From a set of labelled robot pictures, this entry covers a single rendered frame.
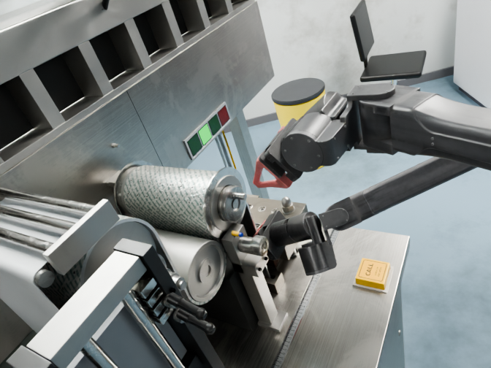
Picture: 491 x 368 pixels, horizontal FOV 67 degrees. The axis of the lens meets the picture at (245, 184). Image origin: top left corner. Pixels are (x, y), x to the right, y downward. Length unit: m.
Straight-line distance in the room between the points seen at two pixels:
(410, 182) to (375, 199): 0.08
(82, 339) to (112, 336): 0.07
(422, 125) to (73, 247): 0.43
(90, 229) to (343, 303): 0.66
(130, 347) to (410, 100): 0.44
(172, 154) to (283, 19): 2.60
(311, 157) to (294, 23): 3.14
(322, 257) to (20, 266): 0.53
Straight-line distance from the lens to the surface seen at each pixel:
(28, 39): 0.89
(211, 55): 1.28
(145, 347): 0.52
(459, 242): 2.36
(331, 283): 1.02
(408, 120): 0.46
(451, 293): 2.13
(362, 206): 0.78
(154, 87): 1.07
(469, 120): 0.44
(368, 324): 0.94
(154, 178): 0.82
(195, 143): 1.18
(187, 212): 0.75
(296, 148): 0.47
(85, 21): 0.97
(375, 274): 0.99
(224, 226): 0.76
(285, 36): 3.60
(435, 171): 0.83
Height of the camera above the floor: 1.70
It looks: 34 degrees down
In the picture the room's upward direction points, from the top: 19 degrees counter-clockwise
